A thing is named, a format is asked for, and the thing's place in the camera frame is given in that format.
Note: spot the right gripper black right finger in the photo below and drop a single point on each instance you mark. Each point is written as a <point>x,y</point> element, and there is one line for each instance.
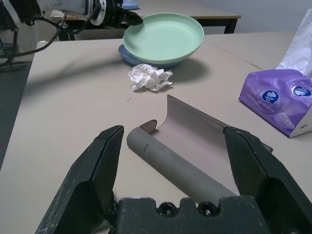
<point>256,165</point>

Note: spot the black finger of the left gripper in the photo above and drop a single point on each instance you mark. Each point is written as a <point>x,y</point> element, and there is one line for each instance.
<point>132,19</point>

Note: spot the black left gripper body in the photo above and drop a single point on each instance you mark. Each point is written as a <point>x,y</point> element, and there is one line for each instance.
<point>111,13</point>

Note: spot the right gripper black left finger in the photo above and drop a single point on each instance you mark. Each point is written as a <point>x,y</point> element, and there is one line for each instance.
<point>85,175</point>

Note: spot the light green plate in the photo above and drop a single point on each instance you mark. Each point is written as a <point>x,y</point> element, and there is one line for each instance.
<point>165,36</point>

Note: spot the white tissue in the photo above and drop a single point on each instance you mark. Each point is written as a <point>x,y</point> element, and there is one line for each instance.
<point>148,78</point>

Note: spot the grey glasses case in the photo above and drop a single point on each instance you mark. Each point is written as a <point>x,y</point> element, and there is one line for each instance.
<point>170,156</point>

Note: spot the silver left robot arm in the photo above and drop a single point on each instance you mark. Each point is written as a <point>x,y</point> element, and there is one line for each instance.
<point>24,12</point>

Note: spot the small blue dish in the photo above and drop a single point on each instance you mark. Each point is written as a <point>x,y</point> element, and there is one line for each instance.
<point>130,5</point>

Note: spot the light blue plate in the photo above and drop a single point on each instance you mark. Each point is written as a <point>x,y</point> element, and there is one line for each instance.
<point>126,57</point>

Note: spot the purple tissue pack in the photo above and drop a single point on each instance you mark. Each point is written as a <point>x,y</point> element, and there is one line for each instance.
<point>268,102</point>

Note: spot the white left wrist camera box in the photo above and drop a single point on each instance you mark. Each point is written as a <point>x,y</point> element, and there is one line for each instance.
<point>73,6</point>

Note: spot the beige side table black frame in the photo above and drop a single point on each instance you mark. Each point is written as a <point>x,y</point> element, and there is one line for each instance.
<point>207,13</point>

